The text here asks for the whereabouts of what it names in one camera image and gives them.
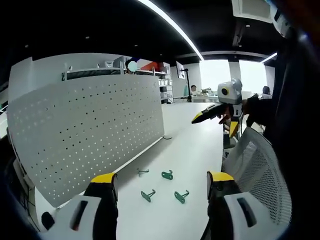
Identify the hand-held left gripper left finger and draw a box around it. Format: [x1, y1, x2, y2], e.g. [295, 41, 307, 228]
[37, 172, 119, 240]

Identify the white mesh office chair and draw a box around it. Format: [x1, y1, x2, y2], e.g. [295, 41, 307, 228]
[221, 126, 293, 226]

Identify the white perforated mounting plate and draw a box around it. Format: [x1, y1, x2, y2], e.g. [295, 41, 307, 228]
[6, 74, 166, 208]

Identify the white ceiling air conditioner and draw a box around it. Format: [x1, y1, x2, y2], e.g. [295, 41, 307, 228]
[230, 0, 274, 20]

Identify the black tripod stand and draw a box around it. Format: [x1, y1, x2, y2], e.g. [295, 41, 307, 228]
[180, 68, 194, 103]

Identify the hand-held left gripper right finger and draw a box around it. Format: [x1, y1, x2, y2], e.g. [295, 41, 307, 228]
[206, 170, 284, 240]

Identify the white desk partition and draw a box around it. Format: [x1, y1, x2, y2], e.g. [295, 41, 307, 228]
[8, 51, 126, 103]

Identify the long ceiling light strip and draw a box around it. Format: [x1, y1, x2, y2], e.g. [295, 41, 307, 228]
[136, 0, 205, 61]

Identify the white storage shelf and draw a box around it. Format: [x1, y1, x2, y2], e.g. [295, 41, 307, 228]
[156, 64, 175, 104]

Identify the person's right hand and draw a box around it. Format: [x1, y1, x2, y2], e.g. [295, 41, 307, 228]
[217, 99, 251, 125]

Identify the person's dark clothing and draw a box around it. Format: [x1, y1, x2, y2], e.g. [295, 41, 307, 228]
[263, 22, 320, 226]

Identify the white chest-worn device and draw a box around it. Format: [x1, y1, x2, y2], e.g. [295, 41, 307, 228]
[270, 3, 297, 39]

